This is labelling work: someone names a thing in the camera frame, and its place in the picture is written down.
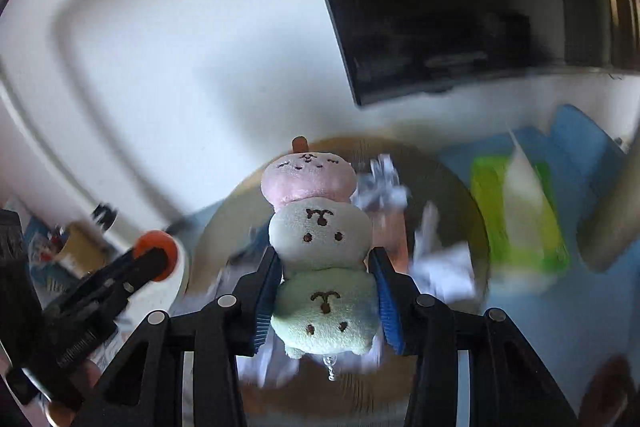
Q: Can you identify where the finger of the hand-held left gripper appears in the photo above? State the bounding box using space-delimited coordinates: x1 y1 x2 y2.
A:
64 246 172 324

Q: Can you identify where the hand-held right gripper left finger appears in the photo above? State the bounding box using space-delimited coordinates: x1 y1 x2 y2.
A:
75 246 285 427

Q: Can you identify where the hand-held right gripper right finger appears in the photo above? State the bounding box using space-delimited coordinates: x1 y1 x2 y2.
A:
369 247 581 427

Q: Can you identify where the small orange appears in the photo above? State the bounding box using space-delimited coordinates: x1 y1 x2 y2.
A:
134 230 179 282

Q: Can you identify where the pink white green plush toy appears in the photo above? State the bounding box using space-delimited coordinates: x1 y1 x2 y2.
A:
261 136 378 383

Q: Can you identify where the woven straw basket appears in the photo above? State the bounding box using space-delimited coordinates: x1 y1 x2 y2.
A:
192 136 489 427

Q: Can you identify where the person's left hand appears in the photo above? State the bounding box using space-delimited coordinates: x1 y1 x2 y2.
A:
44 358 109 427

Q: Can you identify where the blue white printed packet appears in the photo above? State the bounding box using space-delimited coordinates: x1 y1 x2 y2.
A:
21 213 67 289

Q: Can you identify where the dark brown round object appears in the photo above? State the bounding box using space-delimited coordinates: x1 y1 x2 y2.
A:
581 353 640 427

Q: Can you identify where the blue mat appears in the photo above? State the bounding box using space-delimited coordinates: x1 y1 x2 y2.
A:
439 103 640 427

